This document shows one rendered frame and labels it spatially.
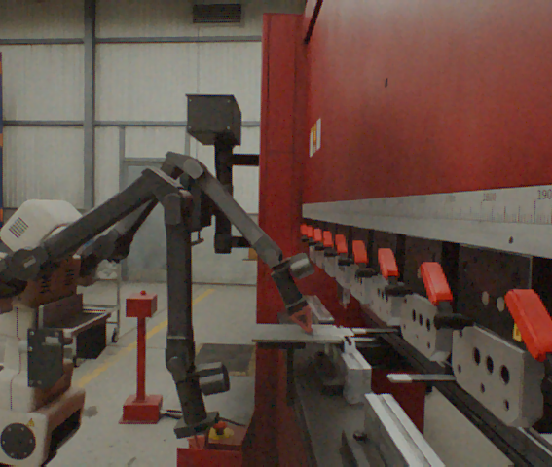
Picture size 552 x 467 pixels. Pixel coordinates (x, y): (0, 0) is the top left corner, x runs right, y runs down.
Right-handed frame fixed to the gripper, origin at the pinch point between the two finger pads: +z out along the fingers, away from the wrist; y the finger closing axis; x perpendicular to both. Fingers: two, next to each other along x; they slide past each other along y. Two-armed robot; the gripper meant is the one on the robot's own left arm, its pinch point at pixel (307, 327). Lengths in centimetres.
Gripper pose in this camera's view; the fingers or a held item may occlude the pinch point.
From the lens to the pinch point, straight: 150.9
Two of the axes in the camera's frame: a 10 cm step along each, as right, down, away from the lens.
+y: -0.4, -0.5, 10.0
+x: -8.9, 4.5, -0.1
